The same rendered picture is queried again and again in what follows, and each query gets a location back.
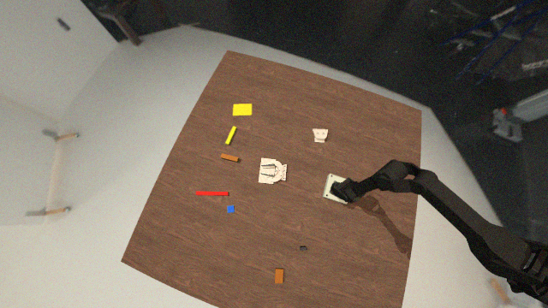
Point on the orange rectangular block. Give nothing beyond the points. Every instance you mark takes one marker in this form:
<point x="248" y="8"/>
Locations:
<point x="279" y="275"/>

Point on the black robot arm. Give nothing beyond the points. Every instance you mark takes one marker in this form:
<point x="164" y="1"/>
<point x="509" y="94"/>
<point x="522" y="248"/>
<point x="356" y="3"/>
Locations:
<point x="500" y="251"/>

